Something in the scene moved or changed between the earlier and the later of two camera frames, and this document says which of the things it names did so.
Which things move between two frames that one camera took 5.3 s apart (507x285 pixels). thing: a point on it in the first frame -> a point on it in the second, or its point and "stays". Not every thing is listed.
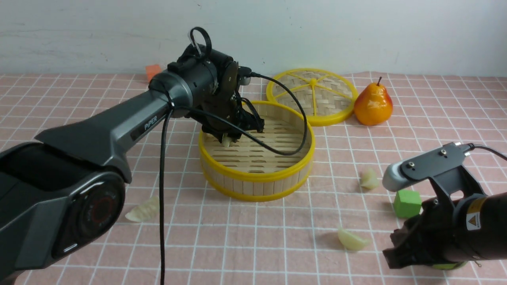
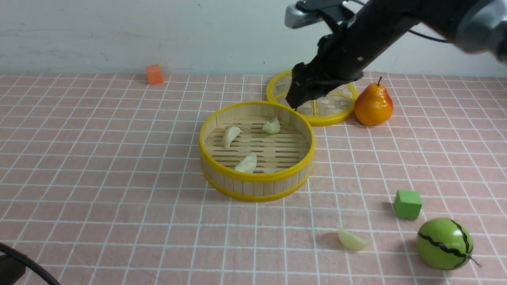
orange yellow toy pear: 373,106 stays
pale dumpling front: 349,241 stays
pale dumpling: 369,179 -> 273,127
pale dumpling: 225,139 stays
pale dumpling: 145,211 -> 247,164
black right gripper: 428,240 -> 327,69
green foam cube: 407,203 stays
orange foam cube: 152,70 stays
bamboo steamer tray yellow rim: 273,164 stays
